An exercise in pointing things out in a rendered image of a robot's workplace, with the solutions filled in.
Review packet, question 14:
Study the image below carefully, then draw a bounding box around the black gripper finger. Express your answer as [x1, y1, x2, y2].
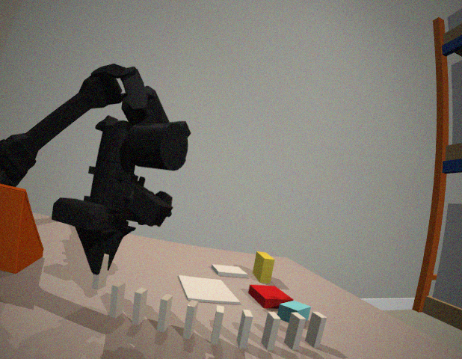
[104, 224, 136, 270]
[75, 227, 117, 274]

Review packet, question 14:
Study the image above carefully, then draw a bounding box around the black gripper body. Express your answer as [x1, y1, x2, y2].
[52, 160, 145, 230]

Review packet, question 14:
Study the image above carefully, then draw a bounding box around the teal rectangular block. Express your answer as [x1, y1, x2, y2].
[277, 301, 311, 323]

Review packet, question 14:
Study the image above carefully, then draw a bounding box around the white flat square slab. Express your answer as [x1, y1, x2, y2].
[178, 275, 240, 304]

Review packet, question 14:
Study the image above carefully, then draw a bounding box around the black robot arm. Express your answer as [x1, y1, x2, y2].
[0, 64, 191, 227]

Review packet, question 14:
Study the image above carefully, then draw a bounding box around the yellow block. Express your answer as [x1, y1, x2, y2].
[253, 251, 275, 283]

